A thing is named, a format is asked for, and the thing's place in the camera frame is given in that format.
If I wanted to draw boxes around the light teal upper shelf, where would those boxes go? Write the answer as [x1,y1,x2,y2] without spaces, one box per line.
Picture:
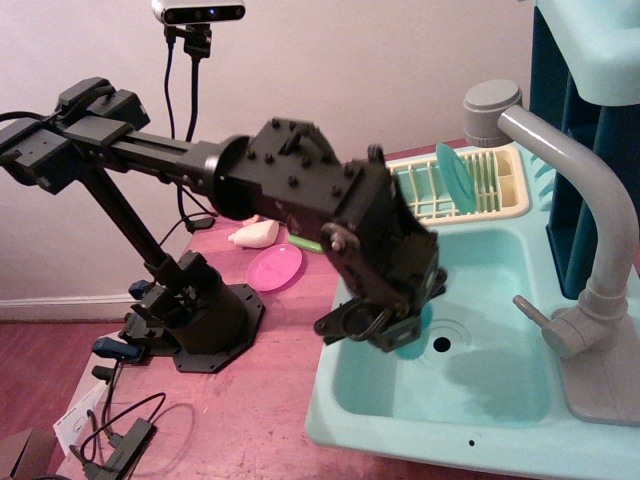
[536,0,639,107]

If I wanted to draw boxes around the cardboard box corner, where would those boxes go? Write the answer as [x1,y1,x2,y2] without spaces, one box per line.
[1,428,56,479]

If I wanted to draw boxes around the light teal toy sink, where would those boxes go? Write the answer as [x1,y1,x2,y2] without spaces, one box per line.
[306,144,639,479]

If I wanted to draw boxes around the pink plastic plate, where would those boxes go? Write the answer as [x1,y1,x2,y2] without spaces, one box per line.
[246,244,303,292]

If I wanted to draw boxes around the grey toy faucet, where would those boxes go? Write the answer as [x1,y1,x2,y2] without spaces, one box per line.
[463,79,639,426]

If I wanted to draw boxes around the black usb hub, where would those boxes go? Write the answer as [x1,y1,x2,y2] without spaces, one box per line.
[83,418,156,480]

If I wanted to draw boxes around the dark teal toy cabinet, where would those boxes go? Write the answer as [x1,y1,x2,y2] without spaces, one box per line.
[530,1,639,299]

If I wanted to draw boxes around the black camera stand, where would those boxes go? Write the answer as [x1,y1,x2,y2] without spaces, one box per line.
[177,24,215,233]

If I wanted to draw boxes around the white paper sheet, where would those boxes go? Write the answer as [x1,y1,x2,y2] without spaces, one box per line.
[53,361,115,455]

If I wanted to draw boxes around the pink dish brush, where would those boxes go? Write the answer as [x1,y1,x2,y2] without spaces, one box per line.
[242,215,261,225]

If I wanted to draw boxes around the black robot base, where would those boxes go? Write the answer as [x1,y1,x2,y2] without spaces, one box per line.
[119,251,265,374]

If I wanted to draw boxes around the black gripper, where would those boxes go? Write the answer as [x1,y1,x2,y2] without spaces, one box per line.
[313,201,447,353]

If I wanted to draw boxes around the cream soap bottle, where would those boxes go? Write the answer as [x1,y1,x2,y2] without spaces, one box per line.
[228,220,279,249]

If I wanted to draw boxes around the silver depth camera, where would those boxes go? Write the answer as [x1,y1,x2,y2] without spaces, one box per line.
[151,0,246,26]

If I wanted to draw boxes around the teal plate in rack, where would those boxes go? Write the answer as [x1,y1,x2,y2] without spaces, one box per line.
[436,143,476,215]

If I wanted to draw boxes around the teal plastic cup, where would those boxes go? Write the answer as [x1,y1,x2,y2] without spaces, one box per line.
[395,303,433,360]

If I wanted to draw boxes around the cream dish rack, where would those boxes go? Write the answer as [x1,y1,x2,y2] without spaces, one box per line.
[388,145,530,227]

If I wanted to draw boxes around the green cutting board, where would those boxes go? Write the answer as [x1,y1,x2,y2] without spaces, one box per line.
[287,233,323,254]

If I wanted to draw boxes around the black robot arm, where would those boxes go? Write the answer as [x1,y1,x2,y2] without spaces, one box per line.
[1,77,446,357]

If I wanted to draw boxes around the blue clamp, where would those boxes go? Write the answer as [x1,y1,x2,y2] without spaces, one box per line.
[91,337,144,363]

